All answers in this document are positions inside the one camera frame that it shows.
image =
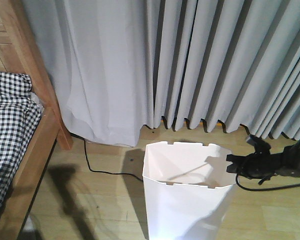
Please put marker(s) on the black white checkered blanket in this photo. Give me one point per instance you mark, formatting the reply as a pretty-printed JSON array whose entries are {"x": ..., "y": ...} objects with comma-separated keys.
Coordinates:
[{"x": 19, "y": 118}]

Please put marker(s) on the white plastic trash bin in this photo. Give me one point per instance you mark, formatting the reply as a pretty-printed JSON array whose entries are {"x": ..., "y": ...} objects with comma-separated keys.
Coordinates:
[{"x": 187, "y": 190}]

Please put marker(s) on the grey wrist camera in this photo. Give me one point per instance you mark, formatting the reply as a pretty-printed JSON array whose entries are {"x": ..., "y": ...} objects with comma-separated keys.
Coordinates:
[{"x": 260, "y": 146}]

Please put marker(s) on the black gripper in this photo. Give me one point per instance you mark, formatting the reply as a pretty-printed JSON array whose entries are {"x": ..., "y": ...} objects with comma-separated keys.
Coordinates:
[{"x": 257, "y": 165}]

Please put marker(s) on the wooden bed frame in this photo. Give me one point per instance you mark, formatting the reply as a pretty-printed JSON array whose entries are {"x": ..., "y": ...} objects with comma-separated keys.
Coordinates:
[{"x": 19, "y": 53}]

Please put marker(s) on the grey pleated curtain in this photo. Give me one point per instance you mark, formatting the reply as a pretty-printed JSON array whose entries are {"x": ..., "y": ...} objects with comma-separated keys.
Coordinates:
[{"x": 118, "y": 65}]

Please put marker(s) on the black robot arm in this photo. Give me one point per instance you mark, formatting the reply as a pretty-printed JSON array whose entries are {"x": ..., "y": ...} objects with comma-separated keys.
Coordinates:
[{"x": 291, "y": 161}]

